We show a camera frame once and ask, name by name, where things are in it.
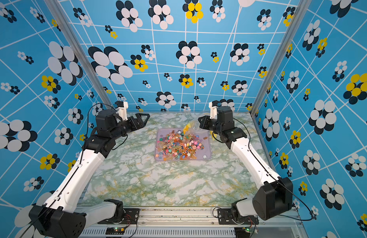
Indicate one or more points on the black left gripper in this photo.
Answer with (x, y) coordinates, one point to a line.
(141, 123)

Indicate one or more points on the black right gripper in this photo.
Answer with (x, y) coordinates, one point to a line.
(205, 124)

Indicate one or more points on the ziploc bag of candies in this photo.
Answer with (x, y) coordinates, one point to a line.
(193, 127)

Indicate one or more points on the pile of colourful candies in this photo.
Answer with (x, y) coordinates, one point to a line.
(182, 144)

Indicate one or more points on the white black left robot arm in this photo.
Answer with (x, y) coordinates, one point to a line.
(57, 216)

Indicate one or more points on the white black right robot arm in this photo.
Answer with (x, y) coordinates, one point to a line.
(274, 194)

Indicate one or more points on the lilac plastic tray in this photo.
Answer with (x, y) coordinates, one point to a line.
(183, 145)

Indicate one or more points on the left green circuit board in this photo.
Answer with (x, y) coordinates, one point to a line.
(115, 231)

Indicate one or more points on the green circuit board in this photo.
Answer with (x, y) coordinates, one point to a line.
(244, 232)
(115, 231)

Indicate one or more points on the right green circuit board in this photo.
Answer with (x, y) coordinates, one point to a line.
(244, 232)

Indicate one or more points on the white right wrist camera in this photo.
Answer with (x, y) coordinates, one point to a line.
(213, 106)

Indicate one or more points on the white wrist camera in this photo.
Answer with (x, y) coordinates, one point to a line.
(213, 106)
(121, 109)

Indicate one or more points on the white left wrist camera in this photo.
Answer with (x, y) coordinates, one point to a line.
(121, 109)

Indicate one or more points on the aluminium corner post left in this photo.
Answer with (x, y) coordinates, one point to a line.
(71, 35)

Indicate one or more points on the aluminium corner post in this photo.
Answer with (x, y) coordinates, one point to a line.
(71, 35)
(286, 41)

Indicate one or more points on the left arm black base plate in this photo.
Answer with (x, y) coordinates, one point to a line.
(126, 217)

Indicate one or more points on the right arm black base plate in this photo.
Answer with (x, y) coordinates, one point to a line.
(229, 216)

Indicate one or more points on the aluminium front rail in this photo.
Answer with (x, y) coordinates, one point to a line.
(196, 222)

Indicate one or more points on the aluminium corner post right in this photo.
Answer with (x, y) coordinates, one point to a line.
(286, 41)

